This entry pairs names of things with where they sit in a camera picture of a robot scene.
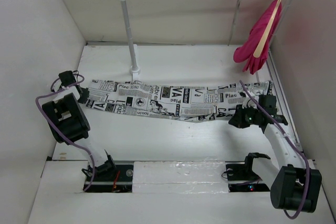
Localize wooden hanger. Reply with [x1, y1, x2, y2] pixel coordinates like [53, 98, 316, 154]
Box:
[253, 0, 282, 58]

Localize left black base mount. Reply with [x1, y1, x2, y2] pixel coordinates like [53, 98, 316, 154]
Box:
[82, 162, 134, 193]

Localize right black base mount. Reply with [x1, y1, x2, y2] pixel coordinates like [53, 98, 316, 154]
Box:
[222, 163, 270, 193]

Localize newspaper print trousers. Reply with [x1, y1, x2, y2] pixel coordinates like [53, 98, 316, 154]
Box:
[85, 80, 274, 122]

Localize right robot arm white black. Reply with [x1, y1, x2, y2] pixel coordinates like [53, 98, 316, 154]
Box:
[224, 92, 322, 219]

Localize grey metal hanger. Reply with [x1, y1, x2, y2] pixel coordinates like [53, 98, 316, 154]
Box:
[227, 0, 242, 46]

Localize pink garment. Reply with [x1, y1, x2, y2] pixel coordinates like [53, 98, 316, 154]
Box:
[233, 0, 282, 74]

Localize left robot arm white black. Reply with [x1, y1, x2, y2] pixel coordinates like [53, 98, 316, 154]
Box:
[39, 71, 118, 180]

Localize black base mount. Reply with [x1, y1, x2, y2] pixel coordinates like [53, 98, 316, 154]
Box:
[222, 163, 270, 193]
[82, 162, 134, 193]

